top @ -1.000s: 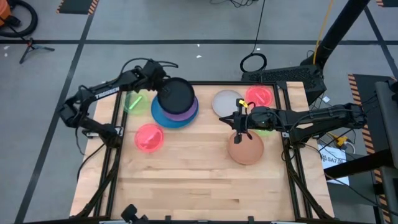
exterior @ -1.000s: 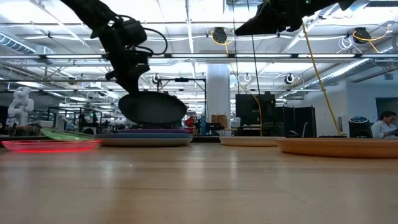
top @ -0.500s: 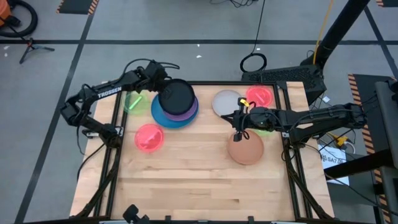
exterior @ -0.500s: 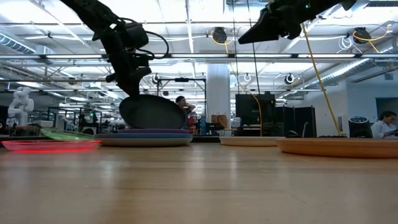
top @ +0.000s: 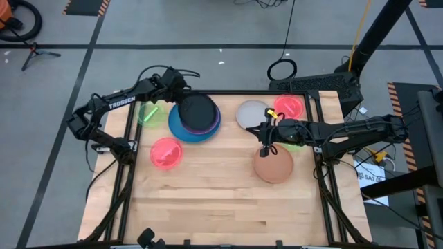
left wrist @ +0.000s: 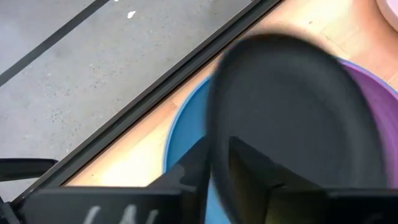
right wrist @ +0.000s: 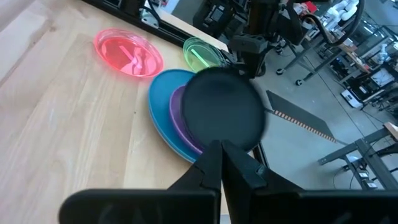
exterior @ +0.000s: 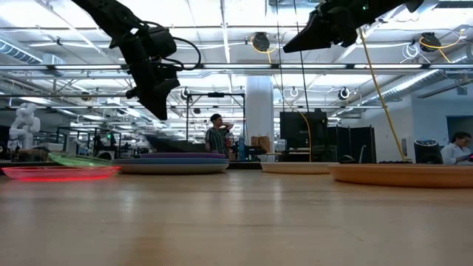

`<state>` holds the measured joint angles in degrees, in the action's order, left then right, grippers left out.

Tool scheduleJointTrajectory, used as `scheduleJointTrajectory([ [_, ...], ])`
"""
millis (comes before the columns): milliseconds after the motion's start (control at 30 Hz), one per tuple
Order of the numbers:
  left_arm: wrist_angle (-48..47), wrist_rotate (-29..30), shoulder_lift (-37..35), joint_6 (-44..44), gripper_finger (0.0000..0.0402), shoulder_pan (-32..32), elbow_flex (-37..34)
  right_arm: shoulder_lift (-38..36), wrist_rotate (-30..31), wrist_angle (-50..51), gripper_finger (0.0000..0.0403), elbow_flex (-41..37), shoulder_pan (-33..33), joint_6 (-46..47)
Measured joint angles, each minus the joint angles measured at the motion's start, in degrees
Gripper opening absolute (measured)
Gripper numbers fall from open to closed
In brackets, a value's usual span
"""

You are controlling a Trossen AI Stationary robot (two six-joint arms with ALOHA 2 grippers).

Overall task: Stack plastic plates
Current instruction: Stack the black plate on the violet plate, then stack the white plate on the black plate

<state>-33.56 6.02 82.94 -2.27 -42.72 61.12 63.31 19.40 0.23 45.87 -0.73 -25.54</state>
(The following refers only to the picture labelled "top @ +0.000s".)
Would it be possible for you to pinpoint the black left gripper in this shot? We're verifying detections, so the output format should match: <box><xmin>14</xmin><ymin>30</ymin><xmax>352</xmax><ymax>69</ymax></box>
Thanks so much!
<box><xmin>156</xmin><ymin>76</ymin><xmax>196</xmax><ymax>109</ymax></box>

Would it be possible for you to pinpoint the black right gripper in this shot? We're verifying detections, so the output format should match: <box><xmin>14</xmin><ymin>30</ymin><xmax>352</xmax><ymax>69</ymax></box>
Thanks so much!
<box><xmin>245</xmin><ymin>107</ymin><xmax>314</xmax><ymax>159</ymax></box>

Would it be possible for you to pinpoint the black plastic plate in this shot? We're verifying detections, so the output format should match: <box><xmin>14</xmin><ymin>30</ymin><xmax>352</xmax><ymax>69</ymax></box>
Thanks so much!
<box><xmin>178</xmin><ymin>93</ymin><xmax>218</xmax><ymax>132</ymax></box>

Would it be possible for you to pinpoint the grey plastic plate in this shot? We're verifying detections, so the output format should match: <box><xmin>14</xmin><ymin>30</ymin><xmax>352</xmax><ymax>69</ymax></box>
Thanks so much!
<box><xmin>235</xmin><ymin>99</ymin><xmax>271</xmax><ymax>129</ymax></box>

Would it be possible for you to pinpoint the orange-brown plastic plate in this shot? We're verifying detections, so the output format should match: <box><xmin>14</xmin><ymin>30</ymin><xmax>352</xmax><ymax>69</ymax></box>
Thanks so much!
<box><xmin>252</xmin><ymin>143</ymin><xmax>294</xmax><ymax>184</ymax></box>

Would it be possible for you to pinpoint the red translucent plastic plate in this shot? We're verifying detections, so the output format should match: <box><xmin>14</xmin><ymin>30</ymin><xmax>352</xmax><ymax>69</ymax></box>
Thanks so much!
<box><xmin>149</xmin><ymin>137</ymin><xmax>183</xmax><ymax>170</ymax></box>
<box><xmin>273</xmin><ymin>94</ymin><xmax>305</xmax><ymax>121</ymax></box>

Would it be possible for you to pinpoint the purple plastic plate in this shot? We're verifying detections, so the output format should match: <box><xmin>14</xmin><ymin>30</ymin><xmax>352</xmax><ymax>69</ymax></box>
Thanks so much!
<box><xmin>179</xmin><ymin>105</ymin><xmax>222</xmax><ymax>136</ymax></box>

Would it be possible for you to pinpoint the large blue plastic plate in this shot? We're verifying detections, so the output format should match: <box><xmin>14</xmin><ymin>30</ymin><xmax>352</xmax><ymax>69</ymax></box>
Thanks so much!
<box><xmin>168</xmin><ymin>103</ymin><xmax>222</xmax><ymax>144</ymax></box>

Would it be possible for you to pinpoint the white paper label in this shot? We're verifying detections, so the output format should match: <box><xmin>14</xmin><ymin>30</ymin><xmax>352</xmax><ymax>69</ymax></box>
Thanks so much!
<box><xmin>353</xmin><ymin>160</ymin><xmax>390</xmax><ymax>207</ymax></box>

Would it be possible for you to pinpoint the hazard-striped black floor mat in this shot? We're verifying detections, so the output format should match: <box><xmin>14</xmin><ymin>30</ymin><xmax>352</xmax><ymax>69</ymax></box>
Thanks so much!
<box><xmin>62</xmin><ymin>0</ymin><xmax>111</xmax><ymax>17</ymax></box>
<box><xmin>386</xmin><ymin>81</ymin><xmax>443</xmax><ymax>249</ymax></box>
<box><xmin>418</xmin><ymin>0</ymin><xmax>443</xmax><ymax>9</ymax></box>

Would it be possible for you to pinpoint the black support beam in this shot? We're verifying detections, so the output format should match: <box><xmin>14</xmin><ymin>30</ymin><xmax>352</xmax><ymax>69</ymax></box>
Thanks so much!
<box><xmin>359</xmin><ymin>165</ymin><xmax>441</xmax><ymax>201</ymax></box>

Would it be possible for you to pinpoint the black tripod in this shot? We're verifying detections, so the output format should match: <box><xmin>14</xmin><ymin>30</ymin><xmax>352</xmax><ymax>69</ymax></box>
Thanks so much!
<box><xmin>21</xmin><ymin>41</ymin><xmax>62</xmax><ymax>72</ymax></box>

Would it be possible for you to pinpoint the orange shop vacuum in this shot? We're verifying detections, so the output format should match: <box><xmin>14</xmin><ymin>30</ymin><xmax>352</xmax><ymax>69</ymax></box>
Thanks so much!
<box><xmin>0</xmin><ymin>0</ymin><xmax>44</xmax><ymax>43</ymax></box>

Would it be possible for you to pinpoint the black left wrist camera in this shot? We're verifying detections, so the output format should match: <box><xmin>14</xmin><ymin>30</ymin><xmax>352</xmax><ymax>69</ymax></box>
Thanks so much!
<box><xmin>165</xmin><ymin>71</ymin><xmax>184</xmax><ymax>88</ymax></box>

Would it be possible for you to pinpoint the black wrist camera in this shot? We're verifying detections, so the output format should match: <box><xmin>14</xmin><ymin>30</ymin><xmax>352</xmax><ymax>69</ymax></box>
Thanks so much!
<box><xmin>283</xmin><ymin>120</ymin><xmax>305</xmax><ymax>143</ymax></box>
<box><xmin>165</xmin><ymin>71</ymin><xmax>184</xmax><ymax>88</ymax></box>

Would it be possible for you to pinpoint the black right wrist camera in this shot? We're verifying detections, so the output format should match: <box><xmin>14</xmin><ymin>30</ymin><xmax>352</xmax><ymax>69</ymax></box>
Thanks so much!
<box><xmin>283</xmin><ymin>120</ymin><xmax>305</xmax><ymax>143</ymax></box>

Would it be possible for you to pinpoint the black aluminium table frame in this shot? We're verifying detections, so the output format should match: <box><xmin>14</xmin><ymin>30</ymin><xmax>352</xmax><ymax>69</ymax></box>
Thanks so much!
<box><xmin>79</xmin><ymin>89</ymin><xmax>373</xmax><ymax>249</ymax></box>

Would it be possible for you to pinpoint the black hanging cable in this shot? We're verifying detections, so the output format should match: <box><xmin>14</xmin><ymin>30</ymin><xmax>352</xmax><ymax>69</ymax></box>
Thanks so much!
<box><xmin>266</xmin><ymin>0</ymin><xmax>298</xmax><ymax>82</ymax></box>

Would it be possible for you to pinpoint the yellow cable connector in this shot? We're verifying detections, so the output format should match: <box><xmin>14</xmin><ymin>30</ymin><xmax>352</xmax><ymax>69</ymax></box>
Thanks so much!
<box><xmin>365</xmin><ymin>146</ymin><xmax>389</xmax><ymax>164</ymax></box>

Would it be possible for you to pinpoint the yellow hanging cable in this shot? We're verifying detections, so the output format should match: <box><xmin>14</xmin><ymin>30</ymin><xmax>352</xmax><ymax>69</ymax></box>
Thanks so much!
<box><xmin>347</xmin><ymin>0</ymin><xmax>373</xmax><ymax>72</ymax></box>

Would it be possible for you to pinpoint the black table-level camera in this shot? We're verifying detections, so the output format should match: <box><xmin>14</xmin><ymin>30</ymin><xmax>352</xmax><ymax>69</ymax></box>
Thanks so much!
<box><xmin>136</xmin><ymin>227</ymin><xmax>167</xmax><ymax>249</ymax></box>

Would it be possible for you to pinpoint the black camera mast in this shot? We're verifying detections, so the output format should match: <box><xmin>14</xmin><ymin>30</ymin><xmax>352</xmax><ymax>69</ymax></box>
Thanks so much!
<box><xmin>334</xmin><ymin>0</ymin><xmax>413</xmax><ymax>84</ymax></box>

